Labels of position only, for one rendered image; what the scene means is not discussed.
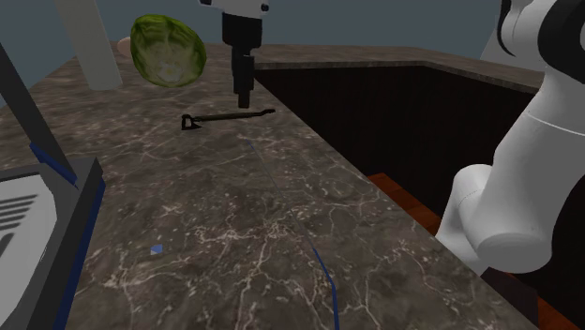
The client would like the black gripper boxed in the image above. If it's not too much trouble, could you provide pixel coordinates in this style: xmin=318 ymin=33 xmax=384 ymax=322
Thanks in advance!
xmin=221 ymin=11 xmax=264 ymax=110

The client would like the green cabbage head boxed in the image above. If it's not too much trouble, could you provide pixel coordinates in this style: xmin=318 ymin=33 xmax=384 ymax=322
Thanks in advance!
xmin=129 ymin=13 xmax=208 ymax=89

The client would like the white cylindrical column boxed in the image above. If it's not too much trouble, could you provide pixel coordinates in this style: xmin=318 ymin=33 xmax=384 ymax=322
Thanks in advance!
xmin=53 ymin=0 xmax=124 ymax=92

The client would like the black long-handled kitchen tool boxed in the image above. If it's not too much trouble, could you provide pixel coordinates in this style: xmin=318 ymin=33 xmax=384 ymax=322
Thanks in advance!
xmin=180 ymin=108 xmax=277 ymax=132

